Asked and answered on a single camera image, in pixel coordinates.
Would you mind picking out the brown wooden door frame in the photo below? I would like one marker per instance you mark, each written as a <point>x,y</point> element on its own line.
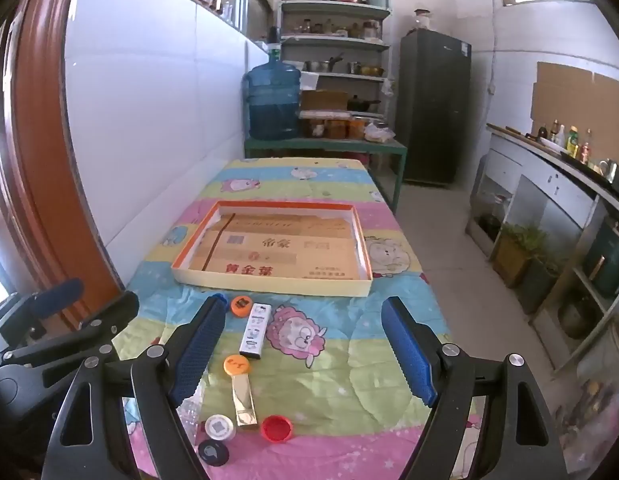
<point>39,160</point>

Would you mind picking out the red bottle cap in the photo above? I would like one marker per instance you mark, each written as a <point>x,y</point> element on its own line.
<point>277,429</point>

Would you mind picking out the potted plant in dark pot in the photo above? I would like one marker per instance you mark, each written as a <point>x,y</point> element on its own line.
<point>539,277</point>

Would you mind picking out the white bottle cap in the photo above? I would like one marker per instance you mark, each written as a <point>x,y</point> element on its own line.
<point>219,427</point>

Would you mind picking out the dark glass bottle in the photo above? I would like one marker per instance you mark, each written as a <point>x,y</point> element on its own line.
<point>554,131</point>

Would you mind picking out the orange-rimmed cardboard tray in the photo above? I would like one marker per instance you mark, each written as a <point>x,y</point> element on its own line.
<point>269,288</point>

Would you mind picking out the orange cap with dark print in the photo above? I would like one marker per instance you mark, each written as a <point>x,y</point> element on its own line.
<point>241,305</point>

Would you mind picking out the green-capped bottle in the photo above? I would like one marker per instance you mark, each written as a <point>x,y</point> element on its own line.
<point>573,142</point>

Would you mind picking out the glass jar with lid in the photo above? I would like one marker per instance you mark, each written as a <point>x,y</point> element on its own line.
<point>422,20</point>

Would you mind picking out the brown cardboard box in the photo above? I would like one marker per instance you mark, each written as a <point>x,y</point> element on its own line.
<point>324,100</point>

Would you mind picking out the striped cartoon sheep blanket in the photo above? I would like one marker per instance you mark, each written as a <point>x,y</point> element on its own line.
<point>339,385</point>

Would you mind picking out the gold lighter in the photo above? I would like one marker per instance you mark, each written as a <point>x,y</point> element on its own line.
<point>244,402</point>

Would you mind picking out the orange cap with red print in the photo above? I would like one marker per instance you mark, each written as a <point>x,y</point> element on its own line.
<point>237,365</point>

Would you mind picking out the clear plastic bag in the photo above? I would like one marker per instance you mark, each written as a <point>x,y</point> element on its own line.
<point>594,415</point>

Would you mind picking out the white shelf unit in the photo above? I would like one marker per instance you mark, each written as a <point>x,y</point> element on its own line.
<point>334,45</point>

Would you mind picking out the grey kitchen counter cabinet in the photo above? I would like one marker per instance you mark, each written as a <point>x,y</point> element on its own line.
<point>539,180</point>

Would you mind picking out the cardboard wall panels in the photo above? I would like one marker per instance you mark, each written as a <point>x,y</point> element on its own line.
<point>564,95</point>

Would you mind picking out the black cooking pan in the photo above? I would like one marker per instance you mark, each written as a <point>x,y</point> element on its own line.
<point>359,104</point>

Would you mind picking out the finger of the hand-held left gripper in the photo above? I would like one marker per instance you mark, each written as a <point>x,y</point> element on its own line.
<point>114,310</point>
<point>59,292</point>

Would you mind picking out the black bottle cap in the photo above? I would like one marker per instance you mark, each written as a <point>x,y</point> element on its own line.
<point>213,452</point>

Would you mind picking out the white plastic bag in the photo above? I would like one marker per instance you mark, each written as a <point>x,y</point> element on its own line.
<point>379,132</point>

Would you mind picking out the white cartoon lighter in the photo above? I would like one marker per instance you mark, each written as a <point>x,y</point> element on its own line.
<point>254,331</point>

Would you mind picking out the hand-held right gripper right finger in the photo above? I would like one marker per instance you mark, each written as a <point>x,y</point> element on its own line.
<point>407,350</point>

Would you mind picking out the white plastic bottle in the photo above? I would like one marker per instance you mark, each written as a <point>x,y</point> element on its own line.
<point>560,137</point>

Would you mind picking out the dark grey refrigerator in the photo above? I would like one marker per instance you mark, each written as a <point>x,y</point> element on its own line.
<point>429,110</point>

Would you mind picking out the large plastic oil jug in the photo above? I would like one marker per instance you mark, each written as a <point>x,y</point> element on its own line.
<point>494,217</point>

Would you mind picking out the blue water jug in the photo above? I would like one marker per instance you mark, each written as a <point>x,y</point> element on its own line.
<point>272,100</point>

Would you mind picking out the clear plastic lighter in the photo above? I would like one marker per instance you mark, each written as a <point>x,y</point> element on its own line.
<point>192,412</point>

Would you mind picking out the red-brown bottle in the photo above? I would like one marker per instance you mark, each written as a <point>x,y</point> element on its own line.
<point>584,152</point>

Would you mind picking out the dark round pot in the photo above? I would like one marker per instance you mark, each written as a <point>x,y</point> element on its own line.
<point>578,317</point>

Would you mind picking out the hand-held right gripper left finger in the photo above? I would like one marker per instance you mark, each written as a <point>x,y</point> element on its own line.
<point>199,350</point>

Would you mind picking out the potted plant in brown pot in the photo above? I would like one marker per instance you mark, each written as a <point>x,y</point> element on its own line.
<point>514,255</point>

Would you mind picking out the green metal table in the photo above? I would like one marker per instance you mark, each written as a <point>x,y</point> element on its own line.
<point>329,146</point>

